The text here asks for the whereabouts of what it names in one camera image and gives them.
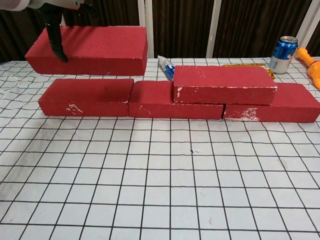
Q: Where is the white blue toothpaste tube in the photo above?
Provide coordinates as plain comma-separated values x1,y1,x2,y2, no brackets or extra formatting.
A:
157,55,176,81

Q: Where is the white black checkered tablecloth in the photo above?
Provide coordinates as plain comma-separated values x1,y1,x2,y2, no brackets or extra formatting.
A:
0,56,320,240

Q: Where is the orange rubber chicken toy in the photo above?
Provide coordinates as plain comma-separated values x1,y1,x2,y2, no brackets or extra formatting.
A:
296,47,320,91

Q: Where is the blue soda can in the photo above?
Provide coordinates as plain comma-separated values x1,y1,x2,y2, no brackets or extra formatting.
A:
268,35,299,75

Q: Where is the white metal frame post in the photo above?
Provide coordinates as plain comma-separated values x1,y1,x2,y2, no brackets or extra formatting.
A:
296,0,320,48
137,0,155,59
206,0,223,58

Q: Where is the gold foil snack packet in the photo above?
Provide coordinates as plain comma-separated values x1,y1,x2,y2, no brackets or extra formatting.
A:
223,63,277,81

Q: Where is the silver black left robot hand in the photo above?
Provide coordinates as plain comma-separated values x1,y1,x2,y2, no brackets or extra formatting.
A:
0,0,97,63

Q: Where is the red brick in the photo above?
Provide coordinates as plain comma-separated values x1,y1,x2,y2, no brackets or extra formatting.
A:
128,80,224,120
37,78,135,118
222,82,320,124
24,25,148,77
172,65,278,105

